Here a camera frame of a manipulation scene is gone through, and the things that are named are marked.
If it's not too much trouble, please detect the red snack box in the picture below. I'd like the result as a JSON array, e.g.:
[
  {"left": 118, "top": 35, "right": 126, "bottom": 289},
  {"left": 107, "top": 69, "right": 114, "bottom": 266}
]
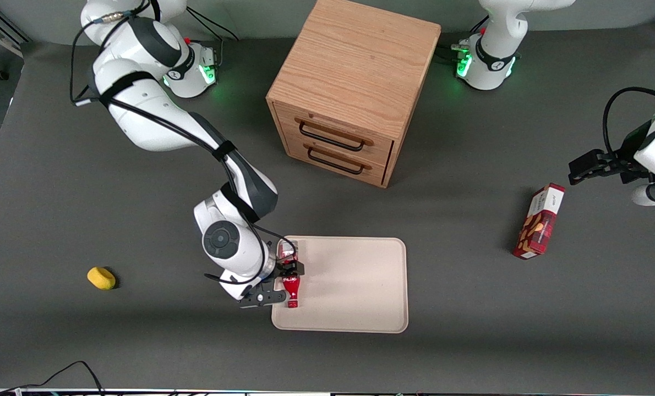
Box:
[{"left": 512, "top": 183, "right": 566, "bottom": 260}]

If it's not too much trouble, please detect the black metal drawer handle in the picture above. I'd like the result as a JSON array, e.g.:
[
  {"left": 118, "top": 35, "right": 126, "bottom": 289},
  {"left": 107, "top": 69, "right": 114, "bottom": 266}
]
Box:
[
  {"left": 298, "top": 121, "right": 366, "bottom": 152},
  {"left": 307, "top": 147, "right": 365, "bottom": 176}
]

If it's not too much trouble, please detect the black left base cable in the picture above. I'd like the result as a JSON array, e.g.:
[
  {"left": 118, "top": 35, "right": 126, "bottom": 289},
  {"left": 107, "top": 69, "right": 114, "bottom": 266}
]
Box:
[{"left": 436, "top": 15, "right": 490, "bottom": 65}]

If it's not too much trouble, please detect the black base cable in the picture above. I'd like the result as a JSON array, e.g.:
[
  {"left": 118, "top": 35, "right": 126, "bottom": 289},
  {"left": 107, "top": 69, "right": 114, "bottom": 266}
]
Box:
[
  {"left": 183, "top": 7, "right": 240, "bottom": 71},
  {"left": 436, "top": 15, "right": 490, "bottom": 65}
]

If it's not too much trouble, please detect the yellow sponge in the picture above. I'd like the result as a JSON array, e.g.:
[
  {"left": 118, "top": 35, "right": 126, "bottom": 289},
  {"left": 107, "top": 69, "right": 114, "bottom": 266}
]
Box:
[{"left": 86, "top": 267, "right": 117, "bottom": 291}]

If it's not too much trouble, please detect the black right base cable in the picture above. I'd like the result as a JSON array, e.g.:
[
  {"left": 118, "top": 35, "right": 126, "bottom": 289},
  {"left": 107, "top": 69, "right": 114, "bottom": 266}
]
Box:
[{"left": 183, "top": 7, "right": 240, "bottom": 71}]

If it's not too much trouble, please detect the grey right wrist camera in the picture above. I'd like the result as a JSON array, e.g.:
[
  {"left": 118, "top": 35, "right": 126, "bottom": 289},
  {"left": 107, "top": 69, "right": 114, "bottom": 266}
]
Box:
[{"left": 238, "top": 290, "right": 288, "bottom": 309}]

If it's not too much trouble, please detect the black cable at table edge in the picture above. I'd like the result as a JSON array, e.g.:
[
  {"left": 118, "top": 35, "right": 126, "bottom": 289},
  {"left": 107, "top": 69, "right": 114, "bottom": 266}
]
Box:
[{"left": 0, "top": 360, "right": 106, "bottom": 396}]

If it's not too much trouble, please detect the red coke bottle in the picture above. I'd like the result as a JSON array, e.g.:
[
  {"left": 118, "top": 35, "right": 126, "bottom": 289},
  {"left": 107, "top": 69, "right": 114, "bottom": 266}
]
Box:
[{"left": 277, "top": 240, "right": 302, "bottom": 309}]

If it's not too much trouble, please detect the beige plastic tray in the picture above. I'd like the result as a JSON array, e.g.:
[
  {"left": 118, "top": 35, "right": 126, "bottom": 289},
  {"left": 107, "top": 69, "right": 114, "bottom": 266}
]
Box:
[{"left": 271, "top": 236, "right": 409, "bottom": 334}]

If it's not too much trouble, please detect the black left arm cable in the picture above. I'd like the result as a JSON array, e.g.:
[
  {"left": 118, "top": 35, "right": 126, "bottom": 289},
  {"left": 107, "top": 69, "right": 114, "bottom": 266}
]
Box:
[{"left": 603, "top": 86, "right": 655, "bottom": 161}]

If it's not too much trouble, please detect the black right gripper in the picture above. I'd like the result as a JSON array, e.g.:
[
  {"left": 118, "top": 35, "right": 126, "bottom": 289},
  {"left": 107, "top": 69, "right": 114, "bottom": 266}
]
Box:
[{"left": 252, "top": 258, "right": 306, "bottom": 294}]

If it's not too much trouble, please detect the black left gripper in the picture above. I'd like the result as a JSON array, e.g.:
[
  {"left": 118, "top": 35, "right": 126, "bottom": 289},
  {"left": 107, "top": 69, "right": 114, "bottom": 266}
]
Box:
[{"left": 568, "top": 122, "right": 655, "bottom": 185}]

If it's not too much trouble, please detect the wooden drawer cabinet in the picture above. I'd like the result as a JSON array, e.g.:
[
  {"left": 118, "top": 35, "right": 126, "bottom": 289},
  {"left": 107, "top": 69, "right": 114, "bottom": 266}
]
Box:
[{"left": 266, "top": 0, "right": 442, "bottom": 189}]

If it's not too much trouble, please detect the wooden drawer front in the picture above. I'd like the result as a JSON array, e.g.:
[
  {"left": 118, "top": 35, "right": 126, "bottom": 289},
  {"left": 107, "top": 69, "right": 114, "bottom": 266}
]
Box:
[
  {"left": 285, "top": 136, "right": 390, "bottom": 186},
  {"left": 274, "top": 102, "right": 395, "bottom": 167}
]

